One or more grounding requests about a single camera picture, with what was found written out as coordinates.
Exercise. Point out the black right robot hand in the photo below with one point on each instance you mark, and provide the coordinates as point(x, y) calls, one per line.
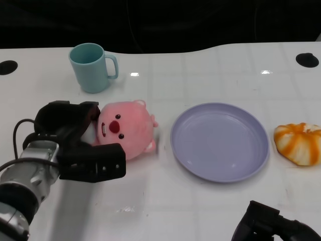
point(270, 226)

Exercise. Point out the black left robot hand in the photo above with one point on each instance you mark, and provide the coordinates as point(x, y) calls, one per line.
point(75, 145)

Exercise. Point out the pink plush beaver doll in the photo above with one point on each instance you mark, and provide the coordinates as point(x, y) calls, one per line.
point(125, 128)

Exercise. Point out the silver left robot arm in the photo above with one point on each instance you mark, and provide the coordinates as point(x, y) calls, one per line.
point(22, 185)

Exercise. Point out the purple plastic plate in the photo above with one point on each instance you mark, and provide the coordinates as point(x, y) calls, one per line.
point(219, 141)

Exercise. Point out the teal plastic mug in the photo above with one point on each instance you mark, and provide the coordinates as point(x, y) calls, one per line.
point(89, 67)

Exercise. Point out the orange striped bread toy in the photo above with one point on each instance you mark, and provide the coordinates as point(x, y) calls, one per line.
point(299, 144)

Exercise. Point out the black round table grommet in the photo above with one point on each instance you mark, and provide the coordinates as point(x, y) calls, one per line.
point(7, 66)
point(306, 59)

